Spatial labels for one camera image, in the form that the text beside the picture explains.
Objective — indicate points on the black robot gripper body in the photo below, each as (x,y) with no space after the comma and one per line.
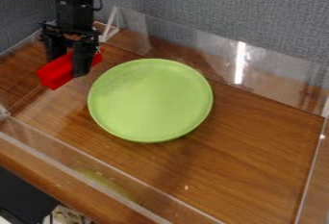
(73,25)

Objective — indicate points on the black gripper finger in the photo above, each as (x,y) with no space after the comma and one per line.
(82,58)
(57,48)

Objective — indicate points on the red block carrot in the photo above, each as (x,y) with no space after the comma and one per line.
(57,73)

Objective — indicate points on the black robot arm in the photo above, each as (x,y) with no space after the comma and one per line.
(73,31)

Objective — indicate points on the green round plate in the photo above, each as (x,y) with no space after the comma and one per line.
(150,100)

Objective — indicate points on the black box under table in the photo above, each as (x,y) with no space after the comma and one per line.
(23,200)

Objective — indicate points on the white power strip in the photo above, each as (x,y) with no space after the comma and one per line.
(64,215)

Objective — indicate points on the clear acrylic triangle bracket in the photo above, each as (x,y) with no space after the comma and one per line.
(110,28)

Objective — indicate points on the clear acrylic enclosure wall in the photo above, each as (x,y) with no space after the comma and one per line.
(251,167)

